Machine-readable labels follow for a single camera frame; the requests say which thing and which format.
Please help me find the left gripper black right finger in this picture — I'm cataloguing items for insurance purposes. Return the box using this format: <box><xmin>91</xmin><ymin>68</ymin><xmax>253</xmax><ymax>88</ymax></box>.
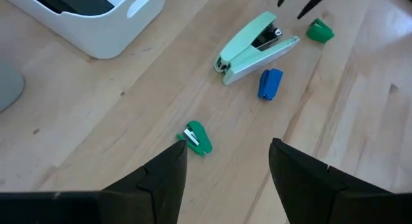
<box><xmin>269</xmin><ymin>138</ymin><xmax>396</xmax><ymax>224</ymax></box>

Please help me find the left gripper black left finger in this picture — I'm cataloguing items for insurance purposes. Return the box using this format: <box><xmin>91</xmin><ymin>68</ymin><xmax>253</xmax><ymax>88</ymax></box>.
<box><xmin>99</xmin><ymin>139</ymin><xmax>189</xmax><ymax>224</ymax></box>

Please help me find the green mini stapler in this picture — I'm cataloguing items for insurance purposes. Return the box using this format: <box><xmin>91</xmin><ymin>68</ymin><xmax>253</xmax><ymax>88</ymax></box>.
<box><xmin>305</xmin><ymin>17</ymin><xmax>335</xmax><ymax>44</ymax></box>
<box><xmin>176</xmin><ymin>120</ymin><xmax>214</xmax><ymax>158</ymax></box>

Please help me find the mint green stapler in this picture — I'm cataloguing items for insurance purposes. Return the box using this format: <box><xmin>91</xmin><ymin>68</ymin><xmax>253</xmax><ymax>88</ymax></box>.
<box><xmin>213</xmin><ymin>10</ymin><xmax>301</xmax><ymax>86</ymax></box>

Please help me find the blue mini stapler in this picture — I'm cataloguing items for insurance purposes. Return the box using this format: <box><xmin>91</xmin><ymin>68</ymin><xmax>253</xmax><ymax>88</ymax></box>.
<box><xmin>257</xmin><ymin>68</ymin><xmax>285</xmax><ymax>102</ymax></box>

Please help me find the white plastic bin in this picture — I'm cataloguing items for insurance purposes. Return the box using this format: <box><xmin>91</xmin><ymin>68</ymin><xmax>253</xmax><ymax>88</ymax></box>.
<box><xmin>0</xmin><ymin>0</ymin><xmax>169</xmax><ymax>60</ymax></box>

